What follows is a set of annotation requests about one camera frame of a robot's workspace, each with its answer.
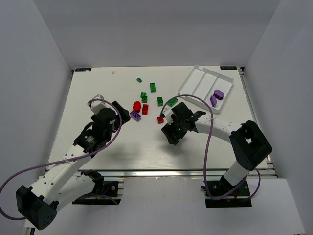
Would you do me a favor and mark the red round lego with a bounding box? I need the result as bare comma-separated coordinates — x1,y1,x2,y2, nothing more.
133,101,141,113

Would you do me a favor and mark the red rectangular lego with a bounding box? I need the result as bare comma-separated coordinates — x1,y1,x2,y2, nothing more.
142,104,149,115

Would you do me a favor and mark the green lego pair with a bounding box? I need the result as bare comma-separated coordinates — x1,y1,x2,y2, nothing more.
140,92,148,103

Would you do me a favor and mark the green long lego top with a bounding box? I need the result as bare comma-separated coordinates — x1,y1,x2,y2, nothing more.
150,83,156,93

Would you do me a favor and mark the green long lego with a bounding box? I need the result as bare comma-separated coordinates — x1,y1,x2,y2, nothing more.
150,83,156,93
167,98,178,107

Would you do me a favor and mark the purple round lego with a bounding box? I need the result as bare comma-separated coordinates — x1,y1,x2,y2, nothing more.
213,89,224,100

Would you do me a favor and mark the purple small lego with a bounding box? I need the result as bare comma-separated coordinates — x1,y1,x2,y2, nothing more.
210,95,217,107

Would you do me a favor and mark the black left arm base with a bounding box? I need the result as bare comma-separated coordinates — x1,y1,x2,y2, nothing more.
72,170,123,206

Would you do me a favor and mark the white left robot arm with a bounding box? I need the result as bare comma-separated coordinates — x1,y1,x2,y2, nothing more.
16,100,131,230

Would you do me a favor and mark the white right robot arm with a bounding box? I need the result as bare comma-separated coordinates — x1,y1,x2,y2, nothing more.
161,102,272,188

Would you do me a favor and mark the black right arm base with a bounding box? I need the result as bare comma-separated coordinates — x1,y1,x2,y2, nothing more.
200,180,252,208

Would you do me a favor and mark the purple long lego plate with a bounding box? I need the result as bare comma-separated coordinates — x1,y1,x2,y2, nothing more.
130,110,141,121

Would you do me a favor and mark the green long lego tilted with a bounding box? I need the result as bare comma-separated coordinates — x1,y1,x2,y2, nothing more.
167,98,178,107

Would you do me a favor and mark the red square lego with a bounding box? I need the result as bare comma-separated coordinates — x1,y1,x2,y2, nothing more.
157,116,164,124

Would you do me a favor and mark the green lego centre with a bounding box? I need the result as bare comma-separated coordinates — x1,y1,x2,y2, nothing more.
157,97,163,107

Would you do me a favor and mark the white divided tray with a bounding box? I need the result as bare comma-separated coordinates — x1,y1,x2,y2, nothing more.
178,65,234,114

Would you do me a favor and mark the blue table label left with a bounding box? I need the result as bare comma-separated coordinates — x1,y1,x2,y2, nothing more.
74,68,92,72

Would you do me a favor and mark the blue table label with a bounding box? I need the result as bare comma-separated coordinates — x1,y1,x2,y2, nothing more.
74,68,92,72
220,66,237,70

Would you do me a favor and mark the blue table label right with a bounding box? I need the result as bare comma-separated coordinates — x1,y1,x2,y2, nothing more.
220,66,237,70

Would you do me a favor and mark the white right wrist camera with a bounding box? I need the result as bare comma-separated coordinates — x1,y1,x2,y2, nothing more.
160,109,173,122

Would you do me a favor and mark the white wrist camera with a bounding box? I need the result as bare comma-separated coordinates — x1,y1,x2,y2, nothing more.
88,94,107,115
160,109,173,122

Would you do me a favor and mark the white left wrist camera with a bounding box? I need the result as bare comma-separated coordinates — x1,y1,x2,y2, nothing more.
88,94,107,115

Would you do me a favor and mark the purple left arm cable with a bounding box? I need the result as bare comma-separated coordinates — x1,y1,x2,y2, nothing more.
0,99,123,219

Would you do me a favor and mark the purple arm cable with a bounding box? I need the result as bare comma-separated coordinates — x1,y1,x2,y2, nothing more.
0,99,123,219
160,94,261,201

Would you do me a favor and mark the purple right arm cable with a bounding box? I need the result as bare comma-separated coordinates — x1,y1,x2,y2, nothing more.
160,94,261,201

